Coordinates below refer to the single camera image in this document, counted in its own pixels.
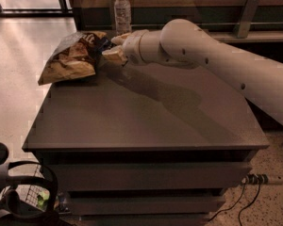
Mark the dark blue rxbar wrapper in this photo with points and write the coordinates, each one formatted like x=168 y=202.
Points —
x=105 y=44

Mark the clear plastic water bottle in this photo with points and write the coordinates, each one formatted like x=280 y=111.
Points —
x=122 y=14

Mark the upper grey drawer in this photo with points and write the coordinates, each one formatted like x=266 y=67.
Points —
x=116 y=177

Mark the white power strip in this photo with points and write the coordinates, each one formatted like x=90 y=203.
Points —
x=262 y=179

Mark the grey drawer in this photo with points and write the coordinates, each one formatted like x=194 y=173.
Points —
x=116 y=177
x=146 y=205

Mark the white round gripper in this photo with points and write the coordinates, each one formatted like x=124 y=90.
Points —
x=131 y=48

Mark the grey metal shelf bracket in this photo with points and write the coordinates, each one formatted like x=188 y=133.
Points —
x=248 y=12

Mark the lower grey drawer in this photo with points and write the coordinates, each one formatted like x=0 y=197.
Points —
x=146 y=205

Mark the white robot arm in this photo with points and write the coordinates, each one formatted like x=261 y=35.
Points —
x=181 y=43

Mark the wire mesh basket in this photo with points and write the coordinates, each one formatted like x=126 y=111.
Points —
x=43 y=196

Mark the grey drawer cabinet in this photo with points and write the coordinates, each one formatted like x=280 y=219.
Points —
x=145 y=115

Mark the brown chip bag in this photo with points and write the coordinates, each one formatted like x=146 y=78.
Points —
x=76 y=57

